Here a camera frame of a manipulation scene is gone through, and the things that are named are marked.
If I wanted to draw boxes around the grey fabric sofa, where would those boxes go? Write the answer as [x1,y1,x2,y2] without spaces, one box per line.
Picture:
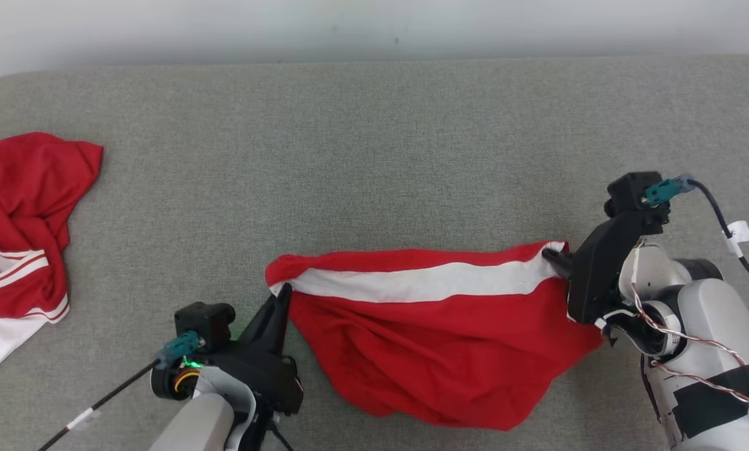
[0,55,749,451]

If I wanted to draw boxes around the red shorts white waistband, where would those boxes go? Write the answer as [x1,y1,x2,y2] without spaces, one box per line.
[265,241,604,432]

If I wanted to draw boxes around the black cable teal plug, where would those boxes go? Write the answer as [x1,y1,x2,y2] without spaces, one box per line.
[36,331,201,451]
[641,174,749,309]

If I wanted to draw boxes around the red basketball jersey white sleeves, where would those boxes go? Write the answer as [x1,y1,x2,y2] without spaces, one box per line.
[0,132,105,383]

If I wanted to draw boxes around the black cable teal plug left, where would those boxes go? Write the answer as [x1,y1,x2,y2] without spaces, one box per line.
[36,331,201,451]

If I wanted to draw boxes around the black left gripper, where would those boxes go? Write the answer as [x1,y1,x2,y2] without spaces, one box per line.
[205,283,304,415]

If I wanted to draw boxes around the black cable teal plug right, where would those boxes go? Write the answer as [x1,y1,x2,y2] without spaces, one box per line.
[641,174,749,309]

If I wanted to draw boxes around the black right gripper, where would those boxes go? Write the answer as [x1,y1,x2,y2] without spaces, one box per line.
[542,210,669,325]

